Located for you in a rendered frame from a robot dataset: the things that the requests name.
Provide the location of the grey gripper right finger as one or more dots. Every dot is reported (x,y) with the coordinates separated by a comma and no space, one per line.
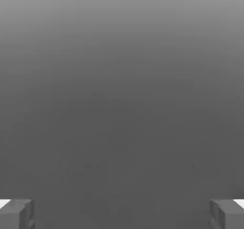
(226,215)

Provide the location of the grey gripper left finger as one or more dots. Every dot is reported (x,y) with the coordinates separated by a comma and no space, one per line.
(17,215)

